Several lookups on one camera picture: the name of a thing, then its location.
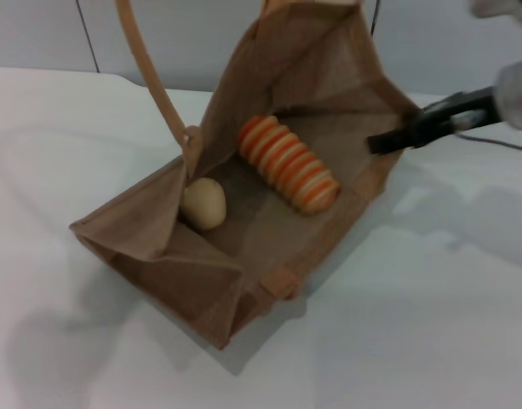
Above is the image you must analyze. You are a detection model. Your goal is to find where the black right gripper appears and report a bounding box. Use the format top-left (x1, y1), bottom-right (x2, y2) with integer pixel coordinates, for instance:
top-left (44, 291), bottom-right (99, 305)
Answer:
top-left (366, 86), bottom-right (503, 157)

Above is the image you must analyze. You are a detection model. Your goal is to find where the orange striped bread loaf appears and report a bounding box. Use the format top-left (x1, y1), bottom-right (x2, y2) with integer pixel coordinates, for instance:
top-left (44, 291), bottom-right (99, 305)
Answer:
top-left (236, 114), bottom-right (341, 216)

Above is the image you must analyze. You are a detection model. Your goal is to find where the brown burlap tote bag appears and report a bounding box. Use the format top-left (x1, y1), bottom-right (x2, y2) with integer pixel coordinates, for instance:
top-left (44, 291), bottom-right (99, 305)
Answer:
top-left (68, 0), bottom-right (420, 351)

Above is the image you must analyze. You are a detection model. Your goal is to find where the round beige egg yolk pastry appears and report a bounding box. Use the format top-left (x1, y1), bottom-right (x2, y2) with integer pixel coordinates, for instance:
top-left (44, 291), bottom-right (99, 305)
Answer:
top-left (181, 177), bottom-right (228, 233)

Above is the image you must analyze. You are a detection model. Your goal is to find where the thin dark gripper cable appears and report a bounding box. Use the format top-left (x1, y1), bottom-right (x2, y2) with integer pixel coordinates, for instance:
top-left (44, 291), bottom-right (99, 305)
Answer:
top-left (454, 111), bottom-right (522, 153)

